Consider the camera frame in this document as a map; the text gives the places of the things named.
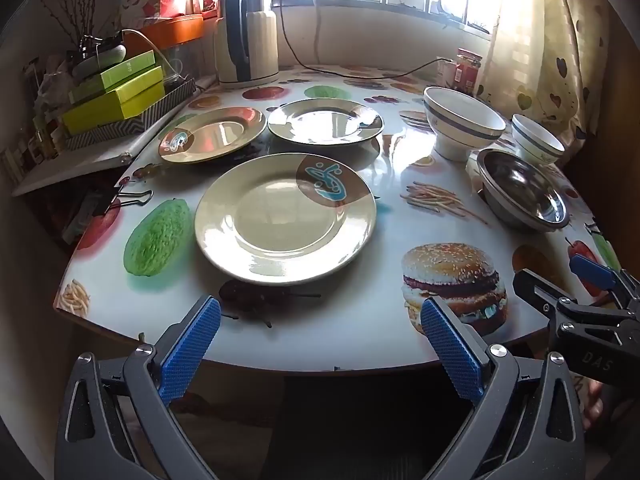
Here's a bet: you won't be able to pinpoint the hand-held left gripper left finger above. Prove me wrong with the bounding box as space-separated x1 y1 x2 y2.
54 294 222 480

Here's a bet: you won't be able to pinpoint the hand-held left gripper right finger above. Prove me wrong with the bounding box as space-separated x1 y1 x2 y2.
420 296 586 480

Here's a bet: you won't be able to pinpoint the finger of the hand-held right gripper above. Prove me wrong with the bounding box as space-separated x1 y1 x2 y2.
570 254 640 311
512 268 569 319

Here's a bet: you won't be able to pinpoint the stainless steel bowl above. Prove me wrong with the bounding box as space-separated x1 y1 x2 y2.
476 149 572 233

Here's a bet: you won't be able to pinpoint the small white blue-striped bowl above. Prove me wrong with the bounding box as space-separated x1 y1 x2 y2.
510 113 566 166

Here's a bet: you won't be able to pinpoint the cream plate with blue logo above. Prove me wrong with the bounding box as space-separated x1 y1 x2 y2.
194 152 378 286
267 98 385 146
158 106 268 164

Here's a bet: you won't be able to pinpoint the large white blue-striped bowl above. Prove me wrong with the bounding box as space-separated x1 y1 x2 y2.
423 86 507 163

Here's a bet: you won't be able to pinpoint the grey plastic packets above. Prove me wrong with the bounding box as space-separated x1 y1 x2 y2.
60 187 108 243

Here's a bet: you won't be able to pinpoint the heart printed curtain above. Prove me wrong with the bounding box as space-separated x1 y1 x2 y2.
472 0 613 146

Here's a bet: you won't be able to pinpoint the white shelf board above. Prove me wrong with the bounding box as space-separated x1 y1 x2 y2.
11 75 221 197

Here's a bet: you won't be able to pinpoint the red-lid sauce jar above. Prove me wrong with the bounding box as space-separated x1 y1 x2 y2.
454 48 484 93

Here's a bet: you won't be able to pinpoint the grey zigzag striped box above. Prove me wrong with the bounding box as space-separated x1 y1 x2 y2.
64 76 198 152

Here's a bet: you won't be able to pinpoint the yellow-green box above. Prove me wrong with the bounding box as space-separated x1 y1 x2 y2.
61 80 167 136

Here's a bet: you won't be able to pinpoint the olive green box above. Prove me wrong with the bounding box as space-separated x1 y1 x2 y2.
67 66 166 106

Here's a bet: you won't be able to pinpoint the clear glass jar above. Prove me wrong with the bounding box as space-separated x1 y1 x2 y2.
164 59 190 86

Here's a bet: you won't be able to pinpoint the clear plastic bag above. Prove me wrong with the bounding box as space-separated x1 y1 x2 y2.
35 67 76 111

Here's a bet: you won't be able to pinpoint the grey oval case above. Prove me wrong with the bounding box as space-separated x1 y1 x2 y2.
74 44 127 78

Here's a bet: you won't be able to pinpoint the cream ribbed electric kettle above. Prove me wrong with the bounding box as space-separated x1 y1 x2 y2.
214 0 281 87

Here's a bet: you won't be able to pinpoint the orange tray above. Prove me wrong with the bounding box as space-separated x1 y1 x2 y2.
122 14 205 53

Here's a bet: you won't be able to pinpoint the dried willow branches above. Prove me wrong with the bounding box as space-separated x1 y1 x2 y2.
37 0 108 51

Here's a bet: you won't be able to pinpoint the black power cable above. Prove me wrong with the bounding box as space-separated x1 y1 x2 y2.
271 0 453 81

